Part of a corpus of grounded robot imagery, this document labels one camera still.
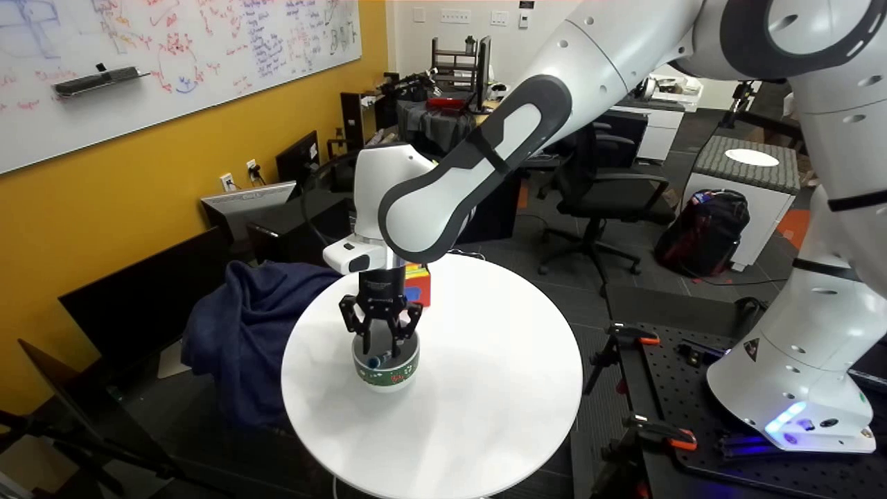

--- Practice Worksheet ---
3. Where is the black perforated breadboard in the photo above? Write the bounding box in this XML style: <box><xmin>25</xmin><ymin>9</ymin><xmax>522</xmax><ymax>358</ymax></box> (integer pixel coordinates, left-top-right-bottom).
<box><xmin>615</xmin><ymin>320</ymin><xmax>887</xmax><ymax>499</ymax></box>

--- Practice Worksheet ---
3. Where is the black angled stand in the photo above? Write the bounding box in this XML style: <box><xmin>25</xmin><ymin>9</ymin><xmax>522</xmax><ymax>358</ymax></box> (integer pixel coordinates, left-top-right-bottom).
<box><xmin>0</xmin><ymin>336</ymin><xmax>190</xmax><ymax>499</ymax></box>

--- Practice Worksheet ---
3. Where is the white flat panel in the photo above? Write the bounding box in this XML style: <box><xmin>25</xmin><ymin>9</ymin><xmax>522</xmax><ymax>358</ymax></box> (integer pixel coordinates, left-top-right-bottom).
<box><xmin>199</xmin><ymin>176</ymin><xmax>300</xmax><ymax>222</ymax></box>

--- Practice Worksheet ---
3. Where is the whiteboard with writing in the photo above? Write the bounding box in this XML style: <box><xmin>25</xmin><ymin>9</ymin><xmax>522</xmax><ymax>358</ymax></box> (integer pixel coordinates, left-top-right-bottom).
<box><xmin>0</xmin><ymin>0</ymin><xmax>366</xmax><ymax>176</ymax></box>

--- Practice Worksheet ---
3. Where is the red box with cards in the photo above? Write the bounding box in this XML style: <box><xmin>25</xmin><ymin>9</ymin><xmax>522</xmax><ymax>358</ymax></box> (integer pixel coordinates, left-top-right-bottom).
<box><xmin>402</xmin><ymin>261</ymin><xmax>436</xmax><ymax>309</ymax></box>

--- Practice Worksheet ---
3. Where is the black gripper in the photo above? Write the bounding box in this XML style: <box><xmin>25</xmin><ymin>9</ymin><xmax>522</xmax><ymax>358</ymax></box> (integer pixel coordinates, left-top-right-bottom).
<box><xmin>338</xmin><ymin>266</ymin><xmax>428</xmax><ymax>361</ymax></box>

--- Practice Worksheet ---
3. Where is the navy blue cloth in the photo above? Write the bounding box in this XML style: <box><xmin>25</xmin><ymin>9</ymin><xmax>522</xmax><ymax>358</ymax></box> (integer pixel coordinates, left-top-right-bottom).
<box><xmin>181</xmin><ymin>258</ymin><xmax>348</xmax><ymax>433</ymax></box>

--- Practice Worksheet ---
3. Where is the black metal rack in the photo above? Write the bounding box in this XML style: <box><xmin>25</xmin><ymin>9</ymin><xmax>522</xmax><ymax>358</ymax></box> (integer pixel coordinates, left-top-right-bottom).
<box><xmin>429</xmin><ymin>34</ymin><xmax>496</xmax><ymax>96</ymax></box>

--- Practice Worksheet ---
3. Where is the black monitor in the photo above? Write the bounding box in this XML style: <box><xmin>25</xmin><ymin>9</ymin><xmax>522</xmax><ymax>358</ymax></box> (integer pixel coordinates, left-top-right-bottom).
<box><xmin>274</xmin><ymin>131</ymin><xmax>324</xmax><ymax>194</ymax></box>

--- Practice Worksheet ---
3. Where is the white cabinet with gray top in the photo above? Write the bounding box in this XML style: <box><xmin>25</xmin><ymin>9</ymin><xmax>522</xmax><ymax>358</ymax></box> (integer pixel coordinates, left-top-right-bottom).
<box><xmin>682</xmin><ymin>132</ymin><xmax>804</xmax><ymax>273</ymax></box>

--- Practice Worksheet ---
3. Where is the orange and black clamp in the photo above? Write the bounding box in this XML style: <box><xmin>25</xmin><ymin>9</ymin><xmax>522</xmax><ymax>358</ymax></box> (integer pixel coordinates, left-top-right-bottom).
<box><xmin>596</xmin><ymin>411</ymin><xmax>701</xmax><ymax>499</ymax></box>
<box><xmin>585</xmin><ymin>320</ymin><xmax>666</xmax><ymax>397</ymax></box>

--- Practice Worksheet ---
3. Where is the black office chair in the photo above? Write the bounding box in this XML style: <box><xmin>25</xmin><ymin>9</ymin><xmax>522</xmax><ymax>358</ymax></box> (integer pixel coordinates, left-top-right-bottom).
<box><xmin>537</xmin><ymin>115</ymin><xmax>673</xmax><ymax>280</ymax></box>

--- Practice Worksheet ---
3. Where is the black backpack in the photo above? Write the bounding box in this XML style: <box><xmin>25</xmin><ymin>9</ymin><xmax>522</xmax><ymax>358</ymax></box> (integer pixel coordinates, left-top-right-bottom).
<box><xmin>652</xmin><ymin>185</ymin><xmax>754</xmax><ymax>280</ymax></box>

